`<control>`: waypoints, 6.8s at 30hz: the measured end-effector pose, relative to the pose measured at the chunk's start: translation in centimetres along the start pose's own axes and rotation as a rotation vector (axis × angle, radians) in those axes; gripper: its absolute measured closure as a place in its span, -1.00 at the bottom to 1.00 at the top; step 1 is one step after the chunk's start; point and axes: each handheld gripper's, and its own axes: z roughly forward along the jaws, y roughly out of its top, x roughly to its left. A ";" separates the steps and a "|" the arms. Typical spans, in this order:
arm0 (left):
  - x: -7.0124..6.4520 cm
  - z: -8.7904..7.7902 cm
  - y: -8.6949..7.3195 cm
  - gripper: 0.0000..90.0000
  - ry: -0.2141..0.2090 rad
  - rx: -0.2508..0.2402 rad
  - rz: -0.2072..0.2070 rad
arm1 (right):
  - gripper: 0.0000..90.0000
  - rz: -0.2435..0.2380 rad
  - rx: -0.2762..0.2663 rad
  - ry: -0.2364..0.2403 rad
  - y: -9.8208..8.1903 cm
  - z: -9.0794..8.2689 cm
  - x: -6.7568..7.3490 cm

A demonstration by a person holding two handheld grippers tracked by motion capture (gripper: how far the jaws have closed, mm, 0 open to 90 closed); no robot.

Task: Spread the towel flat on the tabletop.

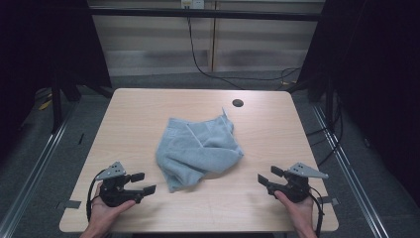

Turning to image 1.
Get white power outlet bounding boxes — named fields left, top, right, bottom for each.
left=180, top=0, right=206, bottom=10

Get black metal stand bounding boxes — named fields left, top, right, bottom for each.
left=50, top=63, right=64, bottom=134
left=324, top=74, right=335, bottom=131

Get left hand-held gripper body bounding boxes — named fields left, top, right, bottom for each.
left=95, top=161, right=145, bottom=208

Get black curtain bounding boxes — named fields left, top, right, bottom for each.
left=0, top=0, right=113, bottom=163
left=296, top=0, right=420, bottom=207

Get aluminium floor rail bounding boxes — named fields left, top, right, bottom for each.
left=311, top=104, right=391, bottom=238
left=0, top=101, right=79, bottom=238

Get person's right hand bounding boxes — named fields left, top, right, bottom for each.
left=274, top=190, right=315, bottom=232

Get black wall cable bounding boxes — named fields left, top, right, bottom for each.
left=186, top=6, right=302, bottom=91

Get grey-blue towel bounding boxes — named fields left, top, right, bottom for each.
left=156, top=107, right=245, bottom=193

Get grey tape strip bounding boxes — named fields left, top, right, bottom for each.
left=54, top=199, right=82, bottom=210
left=317, top=195, right=341, bottom=206

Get black floor cables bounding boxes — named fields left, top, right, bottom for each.
left=305, top=92, right=345, bottom=167

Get black horizontal frame bar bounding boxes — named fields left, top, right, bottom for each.
left=88, top=7, right=323, bottom=23

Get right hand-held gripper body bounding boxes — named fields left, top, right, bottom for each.
left=265, top=162, right=330, bottom=203

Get person's left hand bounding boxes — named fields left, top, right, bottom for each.
left=86, top=184, right=137, bottom=232

